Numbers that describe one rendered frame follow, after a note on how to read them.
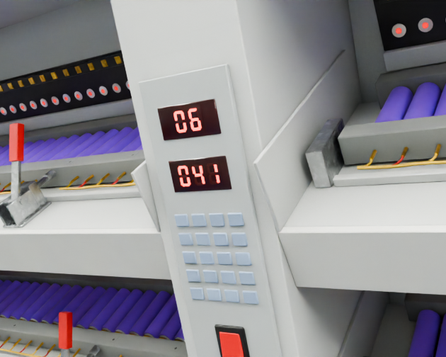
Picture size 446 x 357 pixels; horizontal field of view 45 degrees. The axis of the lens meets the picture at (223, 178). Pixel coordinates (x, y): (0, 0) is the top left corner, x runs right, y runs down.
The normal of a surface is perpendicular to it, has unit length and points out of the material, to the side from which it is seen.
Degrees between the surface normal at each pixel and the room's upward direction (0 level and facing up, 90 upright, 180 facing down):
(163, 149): 90
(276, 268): 90
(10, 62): 90
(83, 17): 90
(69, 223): 17
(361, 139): 107
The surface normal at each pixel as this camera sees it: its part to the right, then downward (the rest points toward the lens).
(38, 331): -0.33, -0.85
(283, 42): 0.84, -0.06
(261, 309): -0.51, 0.25
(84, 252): -0.44, 0.52
